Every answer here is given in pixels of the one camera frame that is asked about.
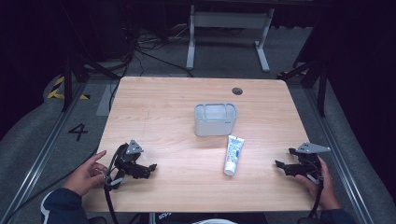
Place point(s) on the grey plastic container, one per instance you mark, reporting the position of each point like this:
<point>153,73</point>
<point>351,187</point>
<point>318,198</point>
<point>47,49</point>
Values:
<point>215,121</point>

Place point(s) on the grey metal floor rail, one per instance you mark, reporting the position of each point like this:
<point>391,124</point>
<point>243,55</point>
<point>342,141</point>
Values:
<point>37,158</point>
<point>345,161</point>

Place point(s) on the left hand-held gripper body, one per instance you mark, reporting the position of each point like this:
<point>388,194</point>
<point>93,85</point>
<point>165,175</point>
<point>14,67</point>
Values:
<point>126,160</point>

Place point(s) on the white round object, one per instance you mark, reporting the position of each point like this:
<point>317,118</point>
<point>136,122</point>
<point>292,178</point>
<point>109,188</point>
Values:
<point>214,221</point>

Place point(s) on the yellow black floor tape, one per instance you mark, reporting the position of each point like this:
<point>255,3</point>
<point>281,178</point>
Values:
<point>57,90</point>

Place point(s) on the person's right hand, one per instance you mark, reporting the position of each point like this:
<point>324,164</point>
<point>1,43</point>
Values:
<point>325,189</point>

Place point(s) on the black tripod stand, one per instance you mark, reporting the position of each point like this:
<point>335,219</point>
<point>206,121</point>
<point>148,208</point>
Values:
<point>74,70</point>
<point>317,77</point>

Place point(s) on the round grey table grommet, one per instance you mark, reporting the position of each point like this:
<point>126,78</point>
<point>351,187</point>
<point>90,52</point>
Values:
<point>237,91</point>

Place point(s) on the person's left hand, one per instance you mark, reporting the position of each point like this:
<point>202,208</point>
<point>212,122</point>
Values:
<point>85,175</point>

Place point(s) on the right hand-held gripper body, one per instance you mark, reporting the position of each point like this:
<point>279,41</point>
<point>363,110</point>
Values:
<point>308,160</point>

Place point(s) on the grey metal desk frame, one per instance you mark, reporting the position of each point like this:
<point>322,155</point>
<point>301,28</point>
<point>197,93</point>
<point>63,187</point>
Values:
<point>229,20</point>

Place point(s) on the white blue toothpaste tube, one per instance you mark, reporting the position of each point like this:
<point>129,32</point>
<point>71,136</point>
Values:
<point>233,155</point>

